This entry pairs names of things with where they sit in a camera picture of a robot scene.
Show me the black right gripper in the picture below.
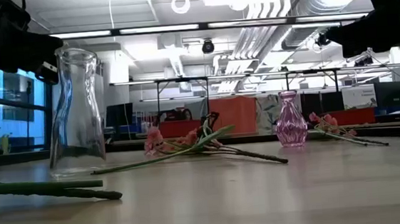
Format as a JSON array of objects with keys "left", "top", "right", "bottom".
[{"left": 323, "top": 3, "right": 400, "bottom": 60}]

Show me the black computer monitor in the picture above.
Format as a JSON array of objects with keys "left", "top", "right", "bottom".
[
  {"left": 374, "top": 81, "right": 400, "bottom": 109},
  {"left": 104, "top": 102, "right": 135, "bottom": 129}
]

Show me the white hanging ring lamp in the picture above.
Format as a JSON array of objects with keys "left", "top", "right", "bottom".
[{"left": 170, "top": 0, "right": 192, "bottom": 16}]

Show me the white printed sign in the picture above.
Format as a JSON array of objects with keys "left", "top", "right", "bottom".
[{"left": 340, "top": 84, "right": 378, "bottom": 111}]

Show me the blue-lit window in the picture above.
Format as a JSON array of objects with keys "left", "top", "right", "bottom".
[{"left": 0, "top": 64, "right": 58, "bottom": 152}]

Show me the black aluminium table frame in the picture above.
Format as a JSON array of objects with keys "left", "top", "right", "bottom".
[{"left": 0, "top": 119, "right": 400, "bottom": 170}]

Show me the green cup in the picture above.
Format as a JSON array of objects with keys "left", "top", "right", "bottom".
[{"left": 0, "top": 133, "right": 11, "bottom": 156}]

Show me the tall clear glass vase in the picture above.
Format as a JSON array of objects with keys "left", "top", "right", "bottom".
[{"left": 40, "top": 45, "right": 108, "bottom": 180}]

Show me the red storage bin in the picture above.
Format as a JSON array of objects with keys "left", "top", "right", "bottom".
[
  {"left": 158, "top": 118, "right": 202, "bottom": 139},
  {"left": 323, "top": 107, "right": 376, "bottom": 128}
]

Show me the floral patterned cloth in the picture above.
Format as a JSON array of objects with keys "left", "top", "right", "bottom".
[{"left": 255, "top": 93, "right": 284, "bottom": 136}]

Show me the black folding table frame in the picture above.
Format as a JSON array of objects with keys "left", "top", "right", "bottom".
[
  {"left": 110, "top": 74, "right": 213, "bottom": 134},
  {"left": 284, "top": 67, "right": 341, "bottom": 97}
]

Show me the small pink glass vase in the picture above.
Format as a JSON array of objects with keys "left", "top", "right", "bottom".
[{"left": 272, "top": 88, "right": 310, "bottom": 149}]

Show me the orange cloth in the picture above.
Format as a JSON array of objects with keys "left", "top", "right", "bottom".
[{"left": 208, "top": 95, "right": 259, "bottom": 137}]

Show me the white ceiling strip light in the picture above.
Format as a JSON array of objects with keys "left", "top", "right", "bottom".
[
  {"left": 118, "top": 23, "right": 200, "bottom": 36},
  {"left": 294, "top": 11, "right": 369, "bottom": 24},
  {"left": 50, "top": 29, "right": 113, "bottom": 41},
  {"left": 207, "top": 16, "right": 287, "bottom": 30}
]

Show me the black ceiling camera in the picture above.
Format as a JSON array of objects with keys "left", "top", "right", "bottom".
[
  {"left": 200, "top": 38, "right": 216, "bottom": 55},
  {"left": 314, "top": 31, "right": 332, "bottom": 49}
]

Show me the black partition panel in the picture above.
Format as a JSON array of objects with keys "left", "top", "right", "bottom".
[{"left": 300, "top": 89, "right": 344, "bottom": 116}]

